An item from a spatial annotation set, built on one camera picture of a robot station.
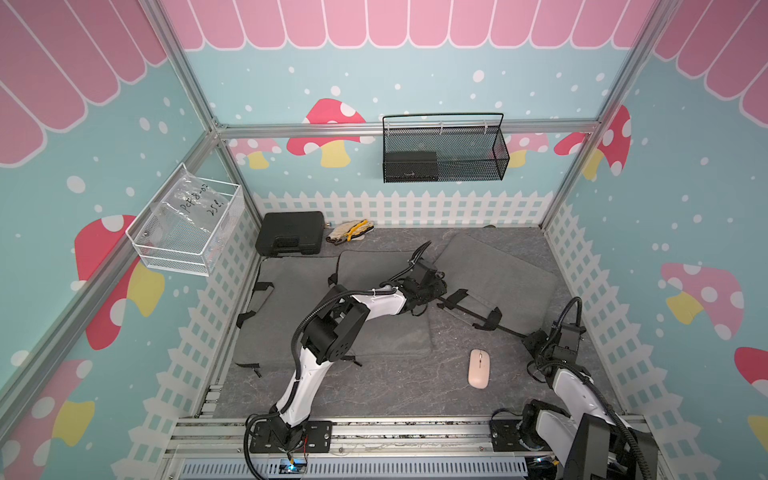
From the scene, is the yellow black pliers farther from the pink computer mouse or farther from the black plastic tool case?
the pink computer mouse

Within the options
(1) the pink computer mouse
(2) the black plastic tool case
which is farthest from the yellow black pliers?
(1) the pink computer mouse

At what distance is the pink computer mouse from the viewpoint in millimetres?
842

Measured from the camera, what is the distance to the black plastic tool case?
1.11 m

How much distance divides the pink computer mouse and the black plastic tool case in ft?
2.23
